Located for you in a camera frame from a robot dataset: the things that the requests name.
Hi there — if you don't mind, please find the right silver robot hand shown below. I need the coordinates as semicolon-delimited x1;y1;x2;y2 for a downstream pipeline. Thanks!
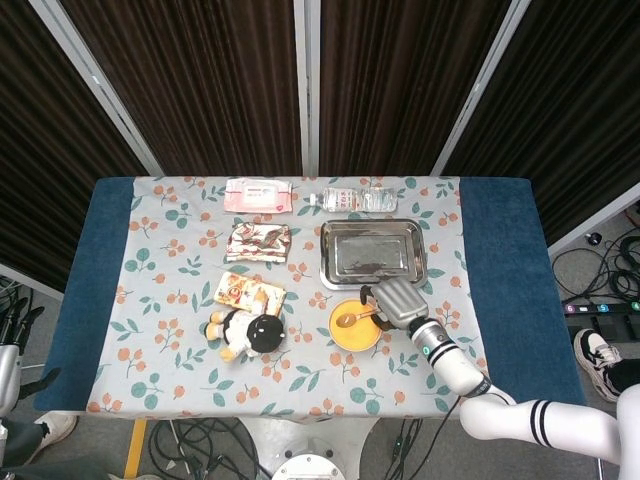
359;277;431;334

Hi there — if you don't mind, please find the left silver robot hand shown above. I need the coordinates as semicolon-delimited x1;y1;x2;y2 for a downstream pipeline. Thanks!
0;297;62;419

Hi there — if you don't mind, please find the wooden spoon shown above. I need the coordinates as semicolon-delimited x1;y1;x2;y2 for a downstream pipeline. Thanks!
334;307;381;329

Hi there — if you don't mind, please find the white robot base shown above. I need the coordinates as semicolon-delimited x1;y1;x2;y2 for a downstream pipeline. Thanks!
238;415;382;480

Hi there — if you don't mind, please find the beige bowl with yellow filling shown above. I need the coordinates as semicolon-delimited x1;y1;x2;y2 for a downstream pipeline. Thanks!
327;297;384;352

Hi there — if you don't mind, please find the stainless steel tray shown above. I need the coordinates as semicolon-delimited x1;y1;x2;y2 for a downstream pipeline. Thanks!
318;218;430;292

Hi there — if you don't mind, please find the floral tablecloth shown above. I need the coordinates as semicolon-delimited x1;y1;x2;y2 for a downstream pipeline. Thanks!
85;174;500;419

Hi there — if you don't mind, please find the dark green trouser leg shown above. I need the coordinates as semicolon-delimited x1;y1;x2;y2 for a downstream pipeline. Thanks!
0;419;116;480

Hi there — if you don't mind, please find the clear plastic water bottle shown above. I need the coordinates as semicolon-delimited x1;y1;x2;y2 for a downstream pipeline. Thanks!
308;186;400;213

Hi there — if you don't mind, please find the blue table cover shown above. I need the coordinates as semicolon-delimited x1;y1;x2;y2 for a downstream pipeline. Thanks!
32;175;587;414

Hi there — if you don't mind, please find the plush doll with black hair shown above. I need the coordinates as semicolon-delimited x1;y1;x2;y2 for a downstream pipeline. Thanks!
203;297;286;365

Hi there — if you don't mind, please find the yellow floor tape strip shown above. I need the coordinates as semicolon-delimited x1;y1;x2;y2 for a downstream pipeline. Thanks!
123;418;149;479

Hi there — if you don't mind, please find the orange snack packet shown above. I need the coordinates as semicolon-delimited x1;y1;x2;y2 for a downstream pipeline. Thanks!
213;272;288;317

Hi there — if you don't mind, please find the pink wet wipes pack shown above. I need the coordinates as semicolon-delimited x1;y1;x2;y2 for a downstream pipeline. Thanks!
223;177;295;215

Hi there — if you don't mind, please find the white and black sneaker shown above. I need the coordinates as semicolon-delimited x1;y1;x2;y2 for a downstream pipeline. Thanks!
573;328;626;403

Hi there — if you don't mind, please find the black power strip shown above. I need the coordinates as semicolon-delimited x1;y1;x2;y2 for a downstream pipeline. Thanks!
562;299;640;317

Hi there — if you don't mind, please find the dark folding screen panel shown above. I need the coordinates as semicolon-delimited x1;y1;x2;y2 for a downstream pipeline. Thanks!
304;0;531;177
0;0;164;301
29;0;314;177
432;0;640;256

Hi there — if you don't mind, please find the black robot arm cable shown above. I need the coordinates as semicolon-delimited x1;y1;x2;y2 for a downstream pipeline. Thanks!
384;384;516;480

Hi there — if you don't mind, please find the black floor cable bundle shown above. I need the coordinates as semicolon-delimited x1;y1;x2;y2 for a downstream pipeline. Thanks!
147;417;274;480
552;207;640;301

